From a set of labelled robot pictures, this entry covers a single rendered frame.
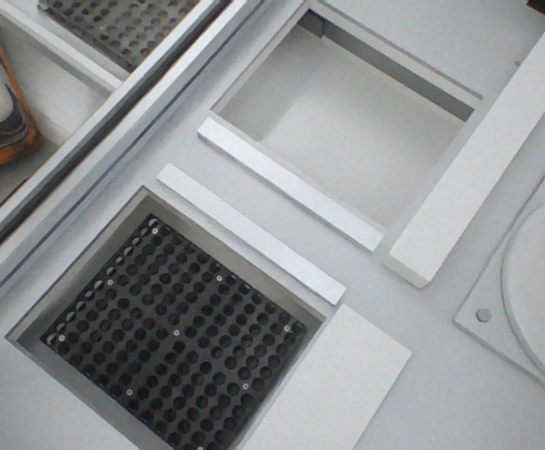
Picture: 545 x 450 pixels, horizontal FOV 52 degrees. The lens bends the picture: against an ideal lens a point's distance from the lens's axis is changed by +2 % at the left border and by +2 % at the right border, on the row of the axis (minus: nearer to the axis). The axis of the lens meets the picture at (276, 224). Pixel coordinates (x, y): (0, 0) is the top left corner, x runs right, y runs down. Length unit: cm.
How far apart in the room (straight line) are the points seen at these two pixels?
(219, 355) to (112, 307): 13
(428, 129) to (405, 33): 14
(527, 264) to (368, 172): 26
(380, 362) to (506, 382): 12
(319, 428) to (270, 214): 22
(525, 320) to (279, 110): 41
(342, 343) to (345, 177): 27
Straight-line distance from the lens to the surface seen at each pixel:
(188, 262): 62
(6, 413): 60
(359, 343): 55
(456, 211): 58
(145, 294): 62
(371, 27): 71
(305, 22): 83
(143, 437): 67
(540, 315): 57
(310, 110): 78
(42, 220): 58
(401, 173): 75
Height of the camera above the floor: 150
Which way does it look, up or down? 71 degrees down
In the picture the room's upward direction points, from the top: 4 degrees clockwise
